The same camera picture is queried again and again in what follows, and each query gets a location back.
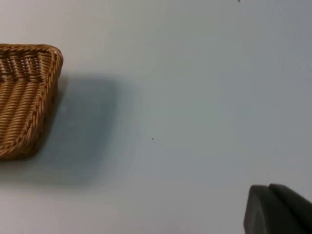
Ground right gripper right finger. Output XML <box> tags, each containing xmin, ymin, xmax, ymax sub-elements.
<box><xmin>268</xmin><ymin>183</ymin><xmax>312</xmax><ymax>234</ymax></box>

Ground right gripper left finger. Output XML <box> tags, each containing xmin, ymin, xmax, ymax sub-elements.
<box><xmin>244</xmin><ymin>184</ymin><xmax>300</xmax><ymax>234</ymax></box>

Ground pale brown wicker basket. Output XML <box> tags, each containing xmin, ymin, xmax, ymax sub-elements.
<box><xmin>0</xmin><ymin>43</ymin><xmax>64</xmax><ymax>161</ymax></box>

